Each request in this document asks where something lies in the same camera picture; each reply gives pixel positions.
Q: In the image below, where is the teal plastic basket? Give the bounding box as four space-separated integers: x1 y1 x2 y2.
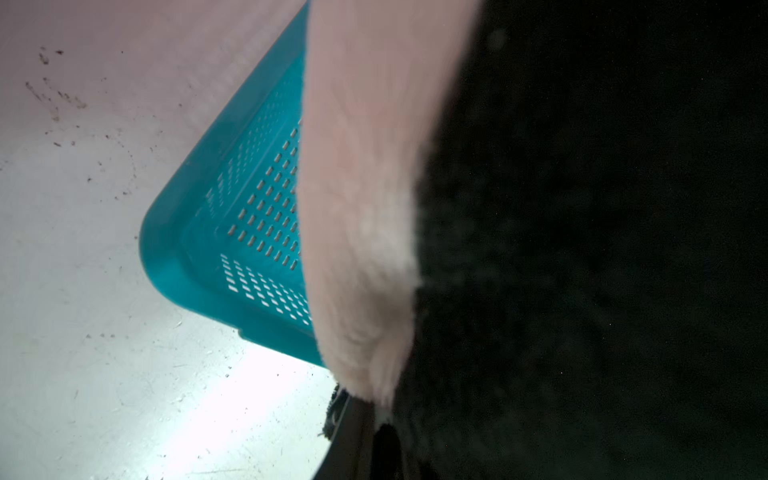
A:
139 9 321 364

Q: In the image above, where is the black white checkered pillowcase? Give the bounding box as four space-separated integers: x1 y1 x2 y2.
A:
297 1 767 479

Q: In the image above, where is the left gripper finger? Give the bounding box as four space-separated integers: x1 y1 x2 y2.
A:
313 386 376 480

